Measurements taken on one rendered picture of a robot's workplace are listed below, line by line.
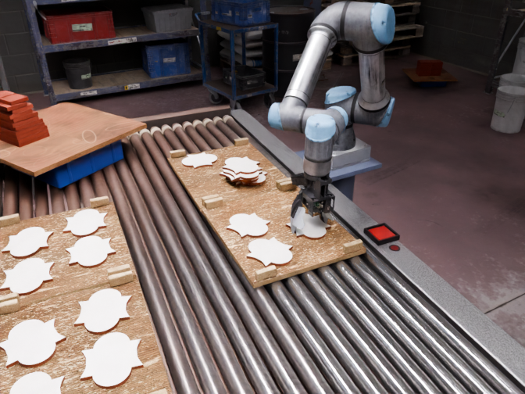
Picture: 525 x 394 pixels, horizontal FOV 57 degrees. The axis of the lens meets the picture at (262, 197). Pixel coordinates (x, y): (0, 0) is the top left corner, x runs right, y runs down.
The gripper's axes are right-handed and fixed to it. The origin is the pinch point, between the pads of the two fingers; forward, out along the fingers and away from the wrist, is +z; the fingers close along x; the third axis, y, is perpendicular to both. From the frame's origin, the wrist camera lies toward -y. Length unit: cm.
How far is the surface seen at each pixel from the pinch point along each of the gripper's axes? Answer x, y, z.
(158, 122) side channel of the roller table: -19, -105, 7
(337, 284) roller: -4.8, 24.3, 1.1
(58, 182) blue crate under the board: -66, -61, 3
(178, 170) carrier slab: -24, -54, 4
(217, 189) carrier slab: -16.4, -33.8, 2.5
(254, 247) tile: -19.3, 3.4, -0.4
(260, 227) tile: -13.6, -4.7, 0.0
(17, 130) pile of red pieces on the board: -75, -77, -12
